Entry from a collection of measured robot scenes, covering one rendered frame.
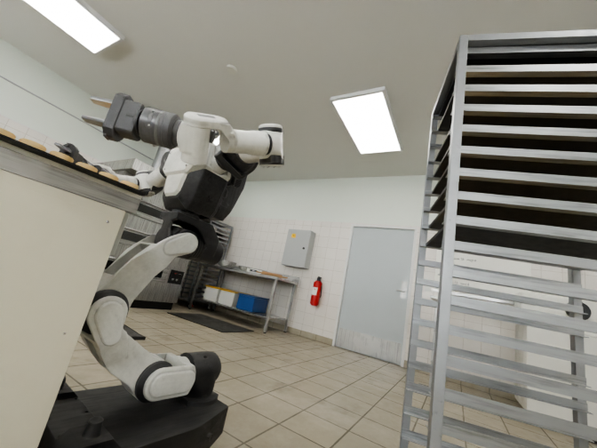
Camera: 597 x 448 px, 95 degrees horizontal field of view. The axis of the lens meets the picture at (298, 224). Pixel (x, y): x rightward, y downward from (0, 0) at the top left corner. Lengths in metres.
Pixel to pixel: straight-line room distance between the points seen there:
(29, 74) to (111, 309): 4.74
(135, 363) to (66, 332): 0.33
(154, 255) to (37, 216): 0.37
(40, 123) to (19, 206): 4.53
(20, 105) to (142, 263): 4.45
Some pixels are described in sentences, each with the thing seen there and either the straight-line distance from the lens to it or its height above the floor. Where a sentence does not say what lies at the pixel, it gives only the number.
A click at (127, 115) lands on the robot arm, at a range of 0.82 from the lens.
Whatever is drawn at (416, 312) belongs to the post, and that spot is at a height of 0.73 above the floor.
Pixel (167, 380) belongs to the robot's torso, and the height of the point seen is 0.29.
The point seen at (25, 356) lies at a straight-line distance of 0.99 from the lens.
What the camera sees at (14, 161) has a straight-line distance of 0.94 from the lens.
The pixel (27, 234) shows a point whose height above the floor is 0.71.
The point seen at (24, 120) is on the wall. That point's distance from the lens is 5.38.
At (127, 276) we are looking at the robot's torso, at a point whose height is 0.64.
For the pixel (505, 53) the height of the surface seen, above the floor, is 1.76.
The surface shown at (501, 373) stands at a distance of 1.07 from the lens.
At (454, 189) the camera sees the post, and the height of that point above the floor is 1.15.
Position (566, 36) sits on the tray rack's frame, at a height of 1.79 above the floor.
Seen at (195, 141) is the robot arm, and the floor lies 1.01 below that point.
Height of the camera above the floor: 0.71
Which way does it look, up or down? 14 degrees up
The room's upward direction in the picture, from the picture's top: 12 degrees clockwise
